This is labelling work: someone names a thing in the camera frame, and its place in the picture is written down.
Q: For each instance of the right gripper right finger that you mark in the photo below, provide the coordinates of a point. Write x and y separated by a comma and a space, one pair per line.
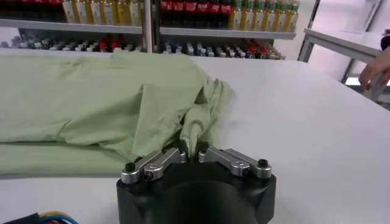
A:
237, 162

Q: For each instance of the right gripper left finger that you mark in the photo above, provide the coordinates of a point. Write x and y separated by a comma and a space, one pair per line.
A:
155, 165

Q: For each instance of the light green T-shirt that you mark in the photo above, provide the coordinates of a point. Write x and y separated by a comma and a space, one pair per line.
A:
76, 100

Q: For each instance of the person's sleeved forearm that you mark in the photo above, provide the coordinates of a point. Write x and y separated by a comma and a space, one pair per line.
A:
386, 41

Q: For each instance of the person's bare hand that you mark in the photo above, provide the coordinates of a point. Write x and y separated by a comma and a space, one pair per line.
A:
379, 68

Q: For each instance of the metal drinks shelf rack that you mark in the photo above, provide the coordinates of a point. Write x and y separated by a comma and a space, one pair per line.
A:
76, 27
225, 33

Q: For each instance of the yellow juice bottle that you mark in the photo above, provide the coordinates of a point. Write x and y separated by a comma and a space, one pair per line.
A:
110, 12
96, 12
270, 18
82, 12
292, 18
69, 12
281, 18
136, 12
259, 18
235, 18
123, 12
247, 18

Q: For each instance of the red cap cola bottle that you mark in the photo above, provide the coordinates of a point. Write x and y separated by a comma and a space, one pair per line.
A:
203, 9
190, 9
214, 9
178, 9
166, 9
225, 9

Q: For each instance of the white side table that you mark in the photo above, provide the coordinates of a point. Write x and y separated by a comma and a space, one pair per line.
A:
344, 42

